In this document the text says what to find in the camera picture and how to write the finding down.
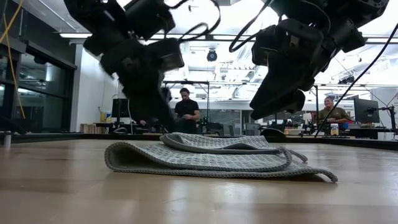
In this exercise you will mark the person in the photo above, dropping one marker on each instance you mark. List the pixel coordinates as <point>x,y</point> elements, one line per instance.
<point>334,113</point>
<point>186,112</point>

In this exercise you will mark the long ceiling light strip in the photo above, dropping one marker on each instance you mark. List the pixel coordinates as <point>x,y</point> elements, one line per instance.
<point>74,35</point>

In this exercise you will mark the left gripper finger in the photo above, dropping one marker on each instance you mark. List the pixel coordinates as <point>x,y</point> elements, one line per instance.
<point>146,107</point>
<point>163,102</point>

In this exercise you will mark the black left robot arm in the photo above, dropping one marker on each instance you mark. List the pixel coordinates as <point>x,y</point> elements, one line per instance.
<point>102,21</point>

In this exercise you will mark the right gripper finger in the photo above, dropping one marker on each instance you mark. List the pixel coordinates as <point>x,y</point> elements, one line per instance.
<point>280,107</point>
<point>286,82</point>

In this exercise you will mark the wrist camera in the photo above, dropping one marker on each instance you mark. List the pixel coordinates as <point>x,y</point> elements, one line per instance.
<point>264,46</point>
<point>168,54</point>

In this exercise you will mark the grey office chair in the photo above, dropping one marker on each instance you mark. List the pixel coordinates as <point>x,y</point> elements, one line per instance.
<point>252,129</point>

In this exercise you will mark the stack of wooden boards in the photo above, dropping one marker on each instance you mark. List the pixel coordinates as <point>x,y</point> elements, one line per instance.
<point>90,128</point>

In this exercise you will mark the yellow container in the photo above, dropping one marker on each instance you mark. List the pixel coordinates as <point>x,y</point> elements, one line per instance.
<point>103,117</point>

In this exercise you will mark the white bottle yellow label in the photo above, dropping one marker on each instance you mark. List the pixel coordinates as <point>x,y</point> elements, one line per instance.
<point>334,129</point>

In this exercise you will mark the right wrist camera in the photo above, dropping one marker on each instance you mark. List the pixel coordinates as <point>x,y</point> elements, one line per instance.
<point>264,46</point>

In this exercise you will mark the black computer monitor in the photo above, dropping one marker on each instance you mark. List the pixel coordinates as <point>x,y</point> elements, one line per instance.
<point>119,107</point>
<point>366,110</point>

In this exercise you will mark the white cylindrical post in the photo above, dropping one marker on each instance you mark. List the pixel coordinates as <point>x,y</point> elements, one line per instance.
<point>7,140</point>

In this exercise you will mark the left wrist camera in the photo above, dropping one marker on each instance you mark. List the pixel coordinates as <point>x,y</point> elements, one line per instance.
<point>168,54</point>

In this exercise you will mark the grey waffle microfiber towel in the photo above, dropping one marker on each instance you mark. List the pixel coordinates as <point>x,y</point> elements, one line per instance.
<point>202,161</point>

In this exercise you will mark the round black ceiling fixture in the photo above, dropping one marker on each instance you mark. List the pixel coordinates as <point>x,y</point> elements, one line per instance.
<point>212,55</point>

